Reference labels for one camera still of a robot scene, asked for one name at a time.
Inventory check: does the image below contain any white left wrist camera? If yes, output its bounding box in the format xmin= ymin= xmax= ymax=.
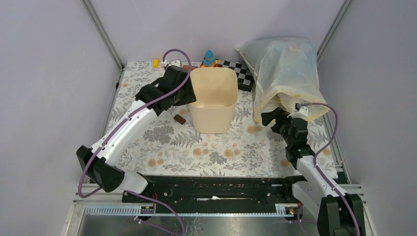
xmin=161 ymin=59 xmax=183 ymax=69

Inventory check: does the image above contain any yellow toy block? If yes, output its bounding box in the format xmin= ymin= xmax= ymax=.
xmin=153 ymin=59 xmax=160 ymax=68

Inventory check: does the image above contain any beige plastic trash bin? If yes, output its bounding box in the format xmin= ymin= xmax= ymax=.
xmin=189 ymin=67 xmax=238 ymax=134

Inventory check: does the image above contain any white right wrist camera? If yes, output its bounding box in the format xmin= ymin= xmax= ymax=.
xmin=288 ymin=104 xmax=309 ymax=119

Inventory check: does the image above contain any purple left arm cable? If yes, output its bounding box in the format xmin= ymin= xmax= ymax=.
xmin=77 ymin=49 xmax=192 ymax=199

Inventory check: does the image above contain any small brown wooden block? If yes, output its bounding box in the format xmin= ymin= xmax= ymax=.
xmin=174 ymin=115 xmax=186 ymax=125

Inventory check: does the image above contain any black white checkerboard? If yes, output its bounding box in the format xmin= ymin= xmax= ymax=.
xmin=218 ymin=59 xmax=254 ymax=92

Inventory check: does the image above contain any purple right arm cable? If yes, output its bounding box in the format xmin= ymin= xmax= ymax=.
xmin=295 ymin=102 xmax=361 ymax=236

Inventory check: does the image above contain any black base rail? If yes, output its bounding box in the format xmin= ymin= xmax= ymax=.
xmin=122 ymin=176 xmax=305 ymax=213

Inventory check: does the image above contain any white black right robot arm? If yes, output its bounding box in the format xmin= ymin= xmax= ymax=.
xmin=261 ymin=104 xmax=366 ymax=236

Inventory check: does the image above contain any brown cylinder block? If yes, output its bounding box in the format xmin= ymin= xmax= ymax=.
xmin=182 ymin=65 xmax=198 ymax=71

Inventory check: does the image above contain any floral patterned table mat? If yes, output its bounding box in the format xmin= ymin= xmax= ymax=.
xmin=103 ymin=61 xmax=339 ymax=179

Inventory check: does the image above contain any blue toy figure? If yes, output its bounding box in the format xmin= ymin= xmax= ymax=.
xmin=200 ymin=50 xmax=219 ymax=68

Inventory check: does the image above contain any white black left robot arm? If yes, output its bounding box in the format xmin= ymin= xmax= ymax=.
xmin=76 ymin=65 xmax=196 ymax=202

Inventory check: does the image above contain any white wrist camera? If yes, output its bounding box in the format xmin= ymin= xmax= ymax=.
xmin=161 ymin=59 xmax=183 ymax=69
xmin=288 ymin=104 xmax=309 ymax=119

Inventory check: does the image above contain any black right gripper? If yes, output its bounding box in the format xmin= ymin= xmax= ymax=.
xmin=260 ymin=107 xmax=293 ymax=146

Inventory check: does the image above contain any large bag of trash bags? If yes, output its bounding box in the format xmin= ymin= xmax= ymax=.
xmin=235 ymin=37 xmax=329 ymax=122

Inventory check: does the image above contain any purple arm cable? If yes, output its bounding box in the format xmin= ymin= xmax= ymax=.
xmin=295 ymin=102 xmax=361 ymax=236
xmin=77 ymin=49 xmax=192 ymax=199

